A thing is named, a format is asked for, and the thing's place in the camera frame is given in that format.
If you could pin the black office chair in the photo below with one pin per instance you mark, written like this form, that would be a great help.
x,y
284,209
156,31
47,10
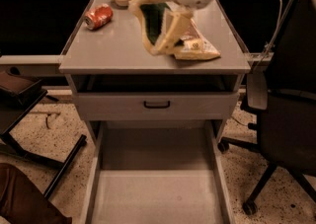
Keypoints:
x,y
283,97

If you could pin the grey drawer cabinet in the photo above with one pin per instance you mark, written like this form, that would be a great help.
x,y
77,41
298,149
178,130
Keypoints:
x,y
113,60

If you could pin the red soda can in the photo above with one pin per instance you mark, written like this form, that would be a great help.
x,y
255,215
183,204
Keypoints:
x,y
98,16

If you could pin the black drawer handle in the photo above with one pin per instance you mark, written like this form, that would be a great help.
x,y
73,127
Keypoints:
x,y
156,105

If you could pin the green and yellow sponge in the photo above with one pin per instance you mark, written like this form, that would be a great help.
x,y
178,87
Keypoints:
x,y
153,15

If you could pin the open middle drawer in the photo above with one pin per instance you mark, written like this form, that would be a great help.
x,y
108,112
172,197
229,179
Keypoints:
x,y
171,174

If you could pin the brown object bottom left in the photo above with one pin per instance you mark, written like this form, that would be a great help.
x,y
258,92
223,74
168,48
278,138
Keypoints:
x,y
21,202

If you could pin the closed top drawer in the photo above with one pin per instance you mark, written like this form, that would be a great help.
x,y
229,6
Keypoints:
x,y
131,106

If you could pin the brown chip bag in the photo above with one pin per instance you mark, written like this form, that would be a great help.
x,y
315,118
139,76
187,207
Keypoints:
x,y
194,46

